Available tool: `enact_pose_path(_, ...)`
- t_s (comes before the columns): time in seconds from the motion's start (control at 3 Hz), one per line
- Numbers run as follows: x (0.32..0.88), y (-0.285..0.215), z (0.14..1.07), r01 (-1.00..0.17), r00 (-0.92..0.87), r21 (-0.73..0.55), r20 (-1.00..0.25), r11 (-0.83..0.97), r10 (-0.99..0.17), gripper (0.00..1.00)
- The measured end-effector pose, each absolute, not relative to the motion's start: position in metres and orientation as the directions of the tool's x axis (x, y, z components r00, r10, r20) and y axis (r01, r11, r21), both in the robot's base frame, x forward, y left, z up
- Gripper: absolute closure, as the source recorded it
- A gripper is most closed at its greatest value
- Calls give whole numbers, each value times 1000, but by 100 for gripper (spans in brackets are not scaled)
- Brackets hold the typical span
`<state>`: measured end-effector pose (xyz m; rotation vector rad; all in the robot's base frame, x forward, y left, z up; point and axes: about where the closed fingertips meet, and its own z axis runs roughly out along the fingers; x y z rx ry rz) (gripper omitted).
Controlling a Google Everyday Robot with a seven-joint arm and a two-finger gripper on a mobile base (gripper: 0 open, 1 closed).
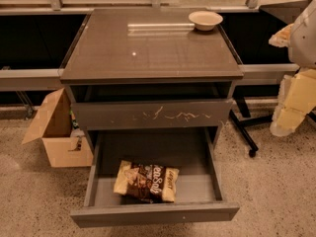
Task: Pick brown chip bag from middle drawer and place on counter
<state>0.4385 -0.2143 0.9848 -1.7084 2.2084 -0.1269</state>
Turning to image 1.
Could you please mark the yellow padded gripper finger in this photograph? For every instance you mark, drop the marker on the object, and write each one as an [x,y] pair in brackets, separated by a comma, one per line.
[296,98]
[281,38]

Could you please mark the brown chip bag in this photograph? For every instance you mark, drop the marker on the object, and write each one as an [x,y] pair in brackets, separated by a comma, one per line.
[148,183]

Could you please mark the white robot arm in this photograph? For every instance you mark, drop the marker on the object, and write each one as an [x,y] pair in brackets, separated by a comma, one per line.
[302,42]

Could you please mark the closed grey top drawer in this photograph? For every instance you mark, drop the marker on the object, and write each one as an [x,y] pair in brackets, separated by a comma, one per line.
[152,114]

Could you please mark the open grey middle drawer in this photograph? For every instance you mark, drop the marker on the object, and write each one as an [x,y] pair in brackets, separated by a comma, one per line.
[198,195]

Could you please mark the grey drawer cabinet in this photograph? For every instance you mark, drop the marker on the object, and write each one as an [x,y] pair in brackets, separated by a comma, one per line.
[147,54]

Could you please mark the black rolling stand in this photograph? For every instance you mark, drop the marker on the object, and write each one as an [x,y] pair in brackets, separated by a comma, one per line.
[286,12]

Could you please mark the white bowl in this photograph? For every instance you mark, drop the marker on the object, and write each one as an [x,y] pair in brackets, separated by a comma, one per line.
[205,20]

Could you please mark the bottle in cardboard box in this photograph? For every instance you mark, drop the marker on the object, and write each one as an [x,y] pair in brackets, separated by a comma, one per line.
[75,124]

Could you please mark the open cardboard box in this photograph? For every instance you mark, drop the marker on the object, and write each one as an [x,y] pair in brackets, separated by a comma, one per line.
[52,124]

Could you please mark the metal window rail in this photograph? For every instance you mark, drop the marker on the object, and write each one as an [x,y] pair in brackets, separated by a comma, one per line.
[49,79]

